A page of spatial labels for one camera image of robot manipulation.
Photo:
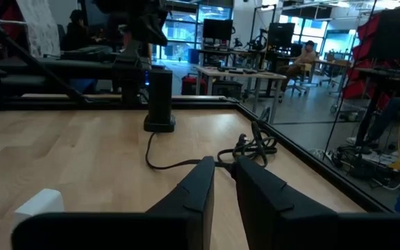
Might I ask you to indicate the person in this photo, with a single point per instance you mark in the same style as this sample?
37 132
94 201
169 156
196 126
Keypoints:
306 57
78 34

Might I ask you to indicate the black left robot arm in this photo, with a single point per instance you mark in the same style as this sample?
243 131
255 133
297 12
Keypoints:
130 69

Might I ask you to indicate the small black robot arm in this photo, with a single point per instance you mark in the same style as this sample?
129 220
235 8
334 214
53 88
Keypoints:
259 41

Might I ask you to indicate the black power strip tower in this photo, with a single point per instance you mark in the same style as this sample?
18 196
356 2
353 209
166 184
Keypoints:
160 97

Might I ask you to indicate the black workbench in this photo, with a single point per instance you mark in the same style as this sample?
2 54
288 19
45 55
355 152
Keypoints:
47 66

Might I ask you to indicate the red toolbox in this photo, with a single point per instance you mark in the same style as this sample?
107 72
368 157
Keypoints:
193 87

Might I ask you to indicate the red fabric cover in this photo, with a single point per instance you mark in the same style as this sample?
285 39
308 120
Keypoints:
363 45

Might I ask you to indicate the wooden desk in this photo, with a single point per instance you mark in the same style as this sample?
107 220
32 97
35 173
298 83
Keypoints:
335 63

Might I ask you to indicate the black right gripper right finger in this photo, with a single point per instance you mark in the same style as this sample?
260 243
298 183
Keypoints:
276 222

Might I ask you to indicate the tan office chair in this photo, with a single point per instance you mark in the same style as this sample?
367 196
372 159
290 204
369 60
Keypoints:
305 71

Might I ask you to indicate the white USB charger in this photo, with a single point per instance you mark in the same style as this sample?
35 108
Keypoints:
38 205

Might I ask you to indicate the black aluminium table frame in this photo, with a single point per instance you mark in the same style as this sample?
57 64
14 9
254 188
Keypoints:
325 166

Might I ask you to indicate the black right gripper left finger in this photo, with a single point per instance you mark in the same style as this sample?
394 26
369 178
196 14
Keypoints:
186 229

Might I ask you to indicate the white printed banner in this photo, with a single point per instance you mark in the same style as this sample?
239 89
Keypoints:
37 27

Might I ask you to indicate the black equipment box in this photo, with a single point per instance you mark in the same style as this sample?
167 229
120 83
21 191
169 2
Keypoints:
227 89

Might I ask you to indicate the white-legged wooden table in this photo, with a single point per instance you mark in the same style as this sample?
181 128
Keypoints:
221 72

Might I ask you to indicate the black computer monitor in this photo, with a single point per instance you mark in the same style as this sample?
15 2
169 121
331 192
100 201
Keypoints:
281 34
217 29

